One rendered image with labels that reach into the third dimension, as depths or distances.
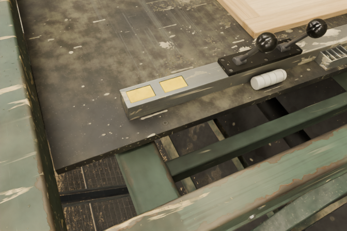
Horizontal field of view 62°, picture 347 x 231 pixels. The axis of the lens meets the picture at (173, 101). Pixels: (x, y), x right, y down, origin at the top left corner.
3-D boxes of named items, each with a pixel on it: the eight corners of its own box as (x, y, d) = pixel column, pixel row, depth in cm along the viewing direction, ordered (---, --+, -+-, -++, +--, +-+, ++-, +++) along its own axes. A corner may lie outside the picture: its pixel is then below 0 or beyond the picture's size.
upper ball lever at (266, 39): (247, 68, 63) (285, 46, 51) (232, 72, 62) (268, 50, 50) (240, 52, 64) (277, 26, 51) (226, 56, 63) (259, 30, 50)
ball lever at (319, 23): (289, 55, 67) (335, 31, 54) (276, 59, 66) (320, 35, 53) (283, 40, 68) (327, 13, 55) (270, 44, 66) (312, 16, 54)
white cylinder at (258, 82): (256, 93, 63) (284, 83, 66) (260, 83, 61) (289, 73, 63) (248, 83, 65) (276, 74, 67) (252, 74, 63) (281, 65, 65)
